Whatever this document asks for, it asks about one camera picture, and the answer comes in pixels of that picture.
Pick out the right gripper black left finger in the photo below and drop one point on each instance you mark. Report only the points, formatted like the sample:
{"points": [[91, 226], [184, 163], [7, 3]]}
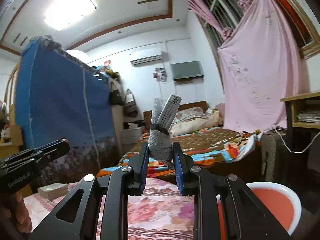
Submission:
{"points": [[94, 198]]}

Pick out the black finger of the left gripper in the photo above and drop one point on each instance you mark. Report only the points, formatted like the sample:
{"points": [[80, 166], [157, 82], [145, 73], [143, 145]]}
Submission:
{"points": [[41, 155]]}

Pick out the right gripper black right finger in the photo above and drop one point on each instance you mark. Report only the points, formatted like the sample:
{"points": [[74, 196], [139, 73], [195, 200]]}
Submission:
{"points": [[198, 182]]}

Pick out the grey sock trash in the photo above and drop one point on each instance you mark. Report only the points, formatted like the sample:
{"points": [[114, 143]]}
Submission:
{"points": [[162, 116]]}

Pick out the person's left hand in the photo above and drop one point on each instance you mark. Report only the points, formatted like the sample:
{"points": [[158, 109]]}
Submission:
{"points": [[21, 213]]}

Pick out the wooden desk cabinet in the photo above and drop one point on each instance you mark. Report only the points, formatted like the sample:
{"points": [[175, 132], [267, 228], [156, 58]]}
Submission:
{"points": [[11, 140]]}

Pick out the red bin with white rim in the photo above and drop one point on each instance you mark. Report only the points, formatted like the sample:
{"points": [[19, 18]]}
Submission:
{"points": [[272, 203]]}

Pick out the grey tissue box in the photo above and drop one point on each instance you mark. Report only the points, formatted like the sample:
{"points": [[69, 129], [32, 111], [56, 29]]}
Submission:
{"points": [[53, 191]]}

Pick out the white drawer nightstand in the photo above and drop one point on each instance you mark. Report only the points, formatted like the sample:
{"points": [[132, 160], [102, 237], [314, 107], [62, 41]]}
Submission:
{"points": [[129, 137]]}

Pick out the pink floral bed blanket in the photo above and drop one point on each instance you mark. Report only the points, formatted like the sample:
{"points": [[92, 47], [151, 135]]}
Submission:
{"points": [[160, 213]]}

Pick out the blue fabric wardrobe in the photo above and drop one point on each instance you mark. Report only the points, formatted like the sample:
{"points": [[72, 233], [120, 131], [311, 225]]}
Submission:
{"points": [[58, 96]]}

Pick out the wooden bed headboard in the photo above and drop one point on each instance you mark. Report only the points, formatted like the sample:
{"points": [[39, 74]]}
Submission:
{"points": [[202, 104]]}

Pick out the grey hanging handbag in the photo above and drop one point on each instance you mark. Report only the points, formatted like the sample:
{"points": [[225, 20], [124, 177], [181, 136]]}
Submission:
{"points": [[130, 107]]}

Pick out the grey knitted chair cover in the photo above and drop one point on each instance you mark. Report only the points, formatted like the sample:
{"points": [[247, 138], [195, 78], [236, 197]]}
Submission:
{"points": [[274, 158]]}

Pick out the colourful striped bed blanket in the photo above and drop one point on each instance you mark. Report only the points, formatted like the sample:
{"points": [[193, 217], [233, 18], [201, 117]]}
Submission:
{"points": [[220, 151]]}

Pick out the black hanging bag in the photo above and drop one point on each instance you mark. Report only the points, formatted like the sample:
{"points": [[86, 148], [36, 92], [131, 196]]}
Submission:
{"points": [[115, 97]]}

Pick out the floral pillow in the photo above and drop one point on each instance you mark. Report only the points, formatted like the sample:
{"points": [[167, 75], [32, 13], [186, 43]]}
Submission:
{"points": [[189, 114]]}

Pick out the wooden bookshelf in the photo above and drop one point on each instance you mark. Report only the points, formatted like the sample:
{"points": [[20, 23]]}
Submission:
{"points": [[302, 112]]}

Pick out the pink sheet over window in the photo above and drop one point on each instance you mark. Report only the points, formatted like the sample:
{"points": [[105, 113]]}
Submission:
{"points": [[260, 65]]}

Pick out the wall socket with plugs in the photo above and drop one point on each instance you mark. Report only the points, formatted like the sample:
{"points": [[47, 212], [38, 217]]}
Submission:
{"points": [[160, 74]]}

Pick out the white wall air conditioner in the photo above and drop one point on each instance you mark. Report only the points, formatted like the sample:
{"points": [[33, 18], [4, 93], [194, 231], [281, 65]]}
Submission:
{"points": [[142, 59]]}

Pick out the green covered wall box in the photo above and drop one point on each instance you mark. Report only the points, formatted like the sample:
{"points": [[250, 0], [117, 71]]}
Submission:
{"points": [[186, 70]]}

